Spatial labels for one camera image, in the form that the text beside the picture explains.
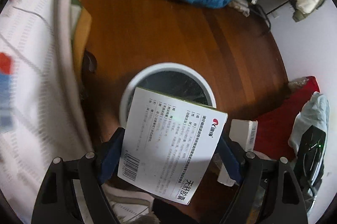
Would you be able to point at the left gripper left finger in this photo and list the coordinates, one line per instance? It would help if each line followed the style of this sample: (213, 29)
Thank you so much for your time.
(57, 202)

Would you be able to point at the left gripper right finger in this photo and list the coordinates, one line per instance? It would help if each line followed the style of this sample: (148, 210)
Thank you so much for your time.
(282, 200)

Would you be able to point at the small white carton box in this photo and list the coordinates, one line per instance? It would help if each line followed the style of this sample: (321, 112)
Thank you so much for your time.
(244, 133)

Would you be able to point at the white medicine box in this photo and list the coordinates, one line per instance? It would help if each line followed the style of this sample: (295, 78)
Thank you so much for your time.
(168, 144)

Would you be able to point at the white round trash bin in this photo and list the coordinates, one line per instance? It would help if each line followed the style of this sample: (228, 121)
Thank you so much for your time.
(169, 78)

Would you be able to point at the red bedding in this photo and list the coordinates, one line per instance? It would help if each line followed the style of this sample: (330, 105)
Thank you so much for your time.
(275, 127)

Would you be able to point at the pale blue quilt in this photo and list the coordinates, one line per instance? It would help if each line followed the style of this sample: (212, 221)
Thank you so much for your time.
(315, 112)

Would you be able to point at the white checked tablecloth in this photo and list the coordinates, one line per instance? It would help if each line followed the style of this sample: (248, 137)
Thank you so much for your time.
(48, 121)

